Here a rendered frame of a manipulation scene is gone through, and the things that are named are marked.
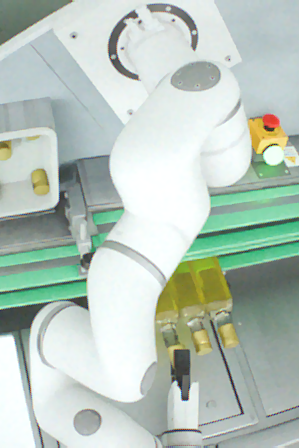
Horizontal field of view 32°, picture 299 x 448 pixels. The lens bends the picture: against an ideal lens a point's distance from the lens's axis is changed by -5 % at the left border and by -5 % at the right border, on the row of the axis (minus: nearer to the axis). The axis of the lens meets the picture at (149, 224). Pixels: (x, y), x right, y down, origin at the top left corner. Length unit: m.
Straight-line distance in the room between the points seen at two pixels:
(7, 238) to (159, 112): 0.62
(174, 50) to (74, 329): 0.42
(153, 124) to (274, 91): 0.62
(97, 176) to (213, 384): 0.51
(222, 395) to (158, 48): 0.75
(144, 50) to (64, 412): 0.53
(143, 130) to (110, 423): 0.34
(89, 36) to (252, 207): 0.51
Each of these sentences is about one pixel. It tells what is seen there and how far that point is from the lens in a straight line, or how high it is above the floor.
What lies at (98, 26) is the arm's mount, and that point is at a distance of 0.85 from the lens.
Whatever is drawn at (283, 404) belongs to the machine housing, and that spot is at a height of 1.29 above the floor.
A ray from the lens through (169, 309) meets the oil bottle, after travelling 1.08.
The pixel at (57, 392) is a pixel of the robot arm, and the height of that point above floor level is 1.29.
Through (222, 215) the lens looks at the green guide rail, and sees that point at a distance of 1.09.
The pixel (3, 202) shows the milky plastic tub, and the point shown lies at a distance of 1.10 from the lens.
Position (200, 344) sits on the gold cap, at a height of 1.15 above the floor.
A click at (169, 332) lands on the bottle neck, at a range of 1.07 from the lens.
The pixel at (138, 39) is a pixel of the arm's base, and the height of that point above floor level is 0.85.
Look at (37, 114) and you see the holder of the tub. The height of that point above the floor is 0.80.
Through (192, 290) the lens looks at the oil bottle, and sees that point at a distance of 1.11.
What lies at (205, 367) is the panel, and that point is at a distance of 1.21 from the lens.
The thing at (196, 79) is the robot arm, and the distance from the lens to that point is 0.60.
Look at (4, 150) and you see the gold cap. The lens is 0.99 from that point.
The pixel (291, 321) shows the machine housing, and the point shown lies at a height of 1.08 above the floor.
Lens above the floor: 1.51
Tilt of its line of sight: 34 degrees down
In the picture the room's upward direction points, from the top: 162 degrees clockwise
